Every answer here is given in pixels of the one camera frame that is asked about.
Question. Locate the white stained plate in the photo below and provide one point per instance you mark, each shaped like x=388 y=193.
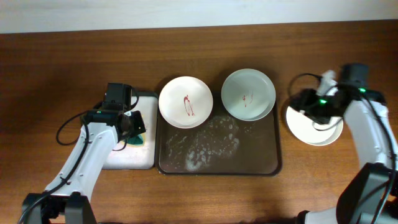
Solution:
x=309 y=132

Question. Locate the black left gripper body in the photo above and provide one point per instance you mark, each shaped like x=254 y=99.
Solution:
x=138 y=127

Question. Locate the light green stained plate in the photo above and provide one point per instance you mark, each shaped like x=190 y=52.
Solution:
x=248 y=94

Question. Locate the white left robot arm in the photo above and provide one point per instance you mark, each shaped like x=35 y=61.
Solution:
x=105 y=125

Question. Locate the black tray with white liner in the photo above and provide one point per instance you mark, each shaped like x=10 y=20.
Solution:
x=142 y=157

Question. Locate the pink stained plate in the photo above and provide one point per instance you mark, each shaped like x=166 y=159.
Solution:
x=185 y=102

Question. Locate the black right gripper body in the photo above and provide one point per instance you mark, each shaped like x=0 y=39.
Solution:
x=318 y=109

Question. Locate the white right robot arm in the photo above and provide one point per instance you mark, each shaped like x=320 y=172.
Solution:
x=365 y=200

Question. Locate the green and yellow sponge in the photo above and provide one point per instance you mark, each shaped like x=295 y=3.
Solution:
x=138 y=140

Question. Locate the brown plastic tray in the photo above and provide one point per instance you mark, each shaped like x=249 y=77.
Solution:
x=222 y=145

